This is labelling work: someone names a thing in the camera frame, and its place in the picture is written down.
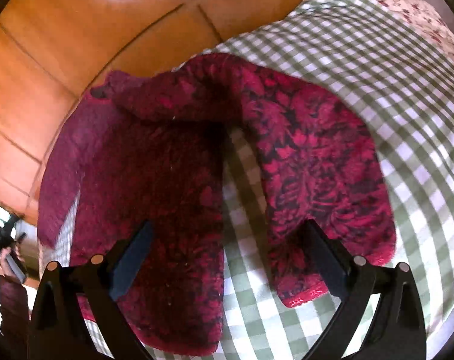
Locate red floral fleece pants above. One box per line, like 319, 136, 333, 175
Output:
37, 54, 396, 356

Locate dark maroon sleeve forearm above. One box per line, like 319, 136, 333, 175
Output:
0, 275, 29, 356

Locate person's hand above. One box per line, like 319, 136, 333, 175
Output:
0, 244, 23, 283

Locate orange wooden wardrobe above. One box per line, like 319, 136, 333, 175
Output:
0, 0, 302, 223

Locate green white checkered bedsheet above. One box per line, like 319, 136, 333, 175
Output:
39, 0, 454, 360

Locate floral pink pillow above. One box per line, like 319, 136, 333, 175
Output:
376, 0, 454, 62

